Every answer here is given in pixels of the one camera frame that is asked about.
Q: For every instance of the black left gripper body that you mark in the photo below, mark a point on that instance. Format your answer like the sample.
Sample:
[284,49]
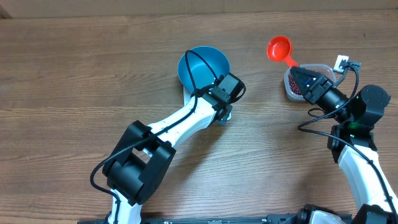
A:
[224,122]

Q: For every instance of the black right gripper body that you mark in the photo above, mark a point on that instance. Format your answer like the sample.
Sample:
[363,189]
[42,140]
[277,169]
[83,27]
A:
[319,90]

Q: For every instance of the orange scoop with blue handle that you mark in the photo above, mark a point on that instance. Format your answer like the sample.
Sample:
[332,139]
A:
[279,49]

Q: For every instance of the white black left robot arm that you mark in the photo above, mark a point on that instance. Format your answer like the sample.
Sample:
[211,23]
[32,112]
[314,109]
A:
[141,158]

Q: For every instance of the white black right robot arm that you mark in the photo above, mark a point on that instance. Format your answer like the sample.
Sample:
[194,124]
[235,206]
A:
[351,140]

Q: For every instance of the white digital kitchen scale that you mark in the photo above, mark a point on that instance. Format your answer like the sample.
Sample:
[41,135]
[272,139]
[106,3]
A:
[186,98]

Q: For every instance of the blue metal bowl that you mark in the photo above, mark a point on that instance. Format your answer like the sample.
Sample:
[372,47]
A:
[202,75]

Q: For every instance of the red beans in container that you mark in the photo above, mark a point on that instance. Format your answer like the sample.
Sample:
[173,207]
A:
[308,84]

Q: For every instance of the clear plastic container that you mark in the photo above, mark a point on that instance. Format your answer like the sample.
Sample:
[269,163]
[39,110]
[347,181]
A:
[323,68]

